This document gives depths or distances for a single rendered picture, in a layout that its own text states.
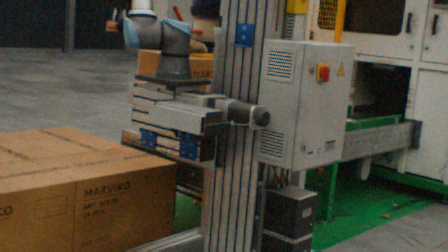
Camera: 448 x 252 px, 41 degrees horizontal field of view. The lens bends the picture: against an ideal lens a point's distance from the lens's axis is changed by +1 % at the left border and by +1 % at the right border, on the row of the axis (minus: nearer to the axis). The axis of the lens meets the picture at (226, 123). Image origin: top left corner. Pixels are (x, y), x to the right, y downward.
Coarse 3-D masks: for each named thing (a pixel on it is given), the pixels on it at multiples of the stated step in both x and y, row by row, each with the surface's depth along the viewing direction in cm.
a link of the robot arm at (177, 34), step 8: (168, 24) 234; (176, 24) 234; (184, 24) 235; (168, 32) 233; (176, 32) 234; (184, 32) 235; (168, 40) 234; (176, 40) 235; (184, 40) 236; (160, 48) 236; (168, 48) 236; (176, 48) 235; (184, 48) 237
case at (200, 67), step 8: (144, 56) 321; (152, 56) 316; (160, 56) 312; (192, 56) 312; (144, 64) 322; (152, 64) 317; (192, 64) 300; (200, 64) 304; (208, 64) 307; (144, 72) 322; (152, 72) 317; (192, 72) 301; (200, 72) 305; (208, 72) 309; (200, 88) 307
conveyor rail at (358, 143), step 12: (348, 132) 402; (360, 132) 408; (372, 132) 421; (384, 132) 436; (396, 132) 450; (408, 132) 466; (348, 144) 400; (360, 144) 412; (372, 144) 425; (384, 144) 439; (396, 144) 454; (408, 144) 469; (348, 156) 403; (360, 156) 414; (312, 168) 371
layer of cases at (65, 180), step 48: (0, 144) 310; (48, 144) 319; (96, 144) 328; (0, 192) 235; (48, 192) 250; (96, 192) 269; (144, 192) 290; (0, 240) 238; (48, 240) 254; (96, 240) 274; (144, 240) 296
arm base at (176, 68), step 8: (168, 56) 236; (176, 56) 236; (184, 56) 238; (160, 64) 238; (168, 64) 236; (176, 64) 236; (184, 64) 238; (160, 72) 237; (168, 72) 236; (176, 72) 236; (184, 72) 237
